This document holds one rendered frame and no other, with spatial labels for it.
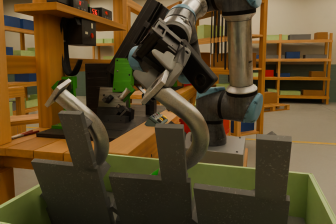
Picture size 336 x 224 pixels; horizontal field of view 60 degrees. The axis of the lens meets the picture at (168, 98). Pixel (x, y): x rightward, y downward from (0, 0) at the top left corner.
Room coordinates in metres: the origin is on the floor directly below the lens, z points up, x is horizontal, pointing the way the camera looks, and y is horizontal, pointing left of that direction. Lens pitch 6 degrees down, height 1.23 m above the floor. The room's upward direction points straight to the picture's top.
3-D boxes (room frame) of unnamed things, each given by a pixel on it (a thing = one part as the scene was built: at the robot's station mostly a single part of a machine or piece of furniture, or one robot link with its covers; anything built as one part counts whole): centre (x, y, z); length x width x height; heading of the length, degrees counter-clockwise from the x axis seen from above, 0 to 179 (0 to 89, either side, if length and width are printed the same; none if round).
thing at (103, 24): (1.94, 0.56, 1.52); 0.90 x 0.25 x 0.04; 166
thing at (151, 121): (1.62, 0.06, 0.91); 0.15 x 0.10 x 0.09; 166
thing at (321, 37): (9.61, -3.54, 1.12); 3.16 x 0.54 x 2.24; 77
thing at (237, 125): (5.07, -0.62, 1.19); 2.30 x 0.55 x 2.39; 28
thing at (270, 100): (8.04, -2.65, 0.22); 1.20 x 0.80 x 0.44; 117
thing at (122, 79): (1.79, 0.26, 1.17); 0.13 x 0.12 x 0.20; 166
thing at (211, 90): (1.19, -0.18, 1.08); 0.13 x 0.12 x 0.14; 56
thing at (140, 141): (1.80, 0.03, 0.82); 1.50 x 0.14 x 0.15; 166
